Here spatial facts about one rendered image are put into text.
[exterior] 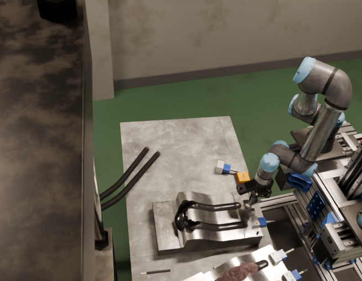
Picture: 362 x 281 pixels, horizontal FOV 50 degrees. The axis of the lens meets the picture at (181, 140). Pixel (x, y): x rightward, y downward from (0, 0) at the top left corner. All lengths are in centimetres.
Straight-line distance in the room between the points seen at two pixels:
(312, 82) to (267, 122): 209
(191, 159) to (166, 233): 53
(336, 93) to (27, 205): 128
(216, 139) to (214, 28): 159
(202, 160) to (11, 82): 154
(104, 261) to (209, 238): 50
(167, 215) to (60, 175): 131
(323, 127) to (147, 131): 108
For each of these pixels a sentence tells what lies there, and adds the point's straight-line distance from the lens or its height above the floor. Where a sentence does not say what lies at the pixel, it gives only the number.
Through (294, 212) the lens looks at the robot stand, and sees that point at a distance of 287.
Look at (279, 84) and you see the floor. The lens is 416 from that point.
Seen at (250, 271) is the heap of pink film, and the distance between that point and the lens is 182.
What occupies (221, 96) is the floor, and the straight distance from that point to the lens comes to 384.
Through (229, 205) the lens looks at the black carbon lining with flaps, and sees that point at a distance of 198.
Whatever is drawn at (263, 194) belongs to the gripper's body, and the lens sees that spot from 188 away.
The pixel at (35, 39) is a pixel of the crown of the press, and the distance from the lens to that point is 95.
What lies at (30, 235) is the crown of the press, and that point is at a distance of 62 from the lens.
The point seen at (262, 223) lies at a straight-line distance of 194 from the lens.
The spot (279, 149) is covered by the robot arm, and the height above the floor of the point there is 124.
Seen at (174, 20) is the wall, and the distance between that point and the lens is 351.
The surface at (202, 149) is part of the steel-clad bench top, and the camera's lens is 228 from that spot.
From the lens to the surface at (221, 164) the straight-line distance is 216.
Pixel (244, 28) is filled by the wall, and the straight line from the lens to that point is 384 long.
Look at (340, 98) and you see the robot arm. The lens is 165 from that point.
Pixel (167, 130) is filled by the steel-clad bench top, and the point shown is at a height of 80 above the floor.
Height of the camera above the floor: 253
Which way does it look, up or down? 49 degrees down
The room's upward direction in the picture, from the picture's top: 7 degrees clockwise
